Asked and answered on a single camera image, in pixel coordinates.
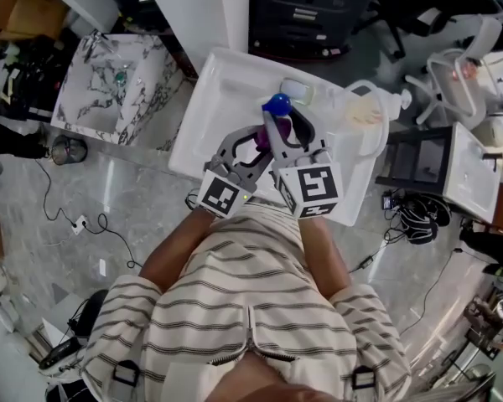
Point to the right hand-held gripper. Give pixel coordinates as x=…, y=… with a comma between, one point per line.
x=314, y=187

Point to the person's right forearm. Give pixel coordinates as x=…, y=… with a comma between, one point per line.
x=323, y=258

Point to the marble sink basin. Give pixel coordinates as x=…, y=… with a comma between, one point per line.
x=96, y=99

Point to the translucent soap dish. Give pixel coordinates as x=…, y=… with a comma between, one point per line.
x=297, y=90

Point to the purple cloth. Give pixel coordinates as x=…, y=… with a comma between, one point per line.
x=262, y=138

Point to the white chair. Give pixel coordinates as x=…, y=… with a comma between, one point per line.
x=457, y=78

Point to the round white appliance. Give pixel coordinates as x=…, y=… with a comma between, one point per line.
x=489, y=131

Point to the striped cream shirt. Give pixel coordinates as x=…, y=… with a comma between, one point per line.
x=243, y=308

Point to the translucent plastic container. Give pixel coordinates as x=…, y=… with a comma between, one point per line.
x=364, y=113

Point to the black office chair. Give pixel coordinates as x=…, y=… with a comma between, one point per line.
x=406, y=6

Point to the blue-capped soap dispenser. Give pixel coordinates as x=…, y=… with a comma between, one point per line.
x=277, y=104

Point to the white power strip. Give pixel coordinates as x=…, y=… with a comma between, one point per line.
x=79, y=223

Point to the black drawer cabinet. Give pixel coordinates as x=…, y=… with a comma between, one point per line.
x=306, y=11

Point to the black power adapter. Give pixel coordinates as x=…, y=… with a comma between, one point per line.
x=366, y=261

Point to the white sink basin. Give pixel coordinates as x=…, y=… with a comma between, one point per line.
x=218, y=111

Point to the small white sink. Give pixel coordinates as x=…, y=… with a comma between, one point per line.
x=471, y=174

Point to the white pillar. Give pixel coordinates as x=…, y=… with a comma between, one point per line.
x=201, y=11

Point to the person's left forearm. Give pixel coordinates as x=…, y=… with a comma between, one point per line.
x=176, y=249

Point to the chrome faucet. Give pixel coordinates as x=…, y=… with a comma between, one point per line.
x=95, y=42

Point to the green drain plug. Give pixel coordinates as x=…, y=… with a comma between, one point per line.
x=120, y=76

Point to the black metal stand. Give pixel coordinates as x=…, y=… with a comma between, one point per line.
x=415, y=161

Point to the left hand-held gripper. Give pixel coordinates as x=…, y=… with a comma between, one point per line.
x=224, y=195

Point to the black flat device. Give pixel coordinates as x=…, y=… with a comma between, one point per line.
x=58, y=352

